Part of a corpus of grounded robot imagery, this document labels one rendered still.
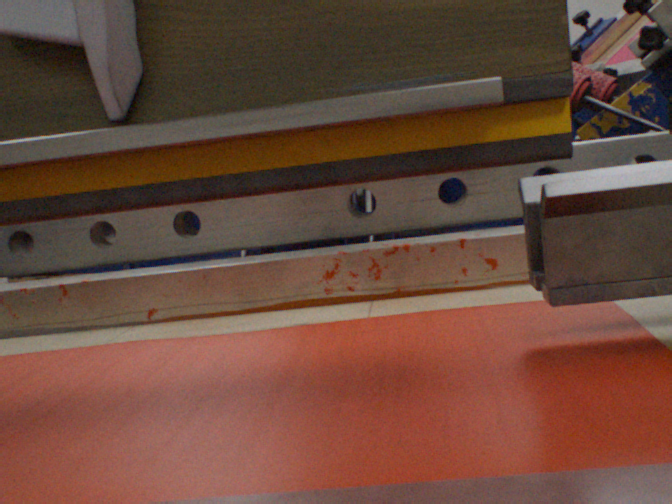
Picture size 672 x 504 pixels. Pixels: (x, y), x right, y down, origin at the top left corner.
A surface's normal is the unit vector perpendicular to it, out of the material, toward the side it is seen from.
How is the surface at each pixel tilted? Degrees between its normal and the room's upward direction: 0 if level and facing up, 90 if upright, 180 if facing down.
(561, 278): 90
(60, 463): 0
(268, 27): 90
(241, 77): 90
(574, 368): 0
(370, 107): 90
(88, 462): 0
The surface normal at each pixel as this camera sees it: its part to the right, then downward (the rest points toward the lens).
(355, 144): -0.07, 0.13
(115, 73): 0.72, 0.34
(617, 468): -0.12, -0.99
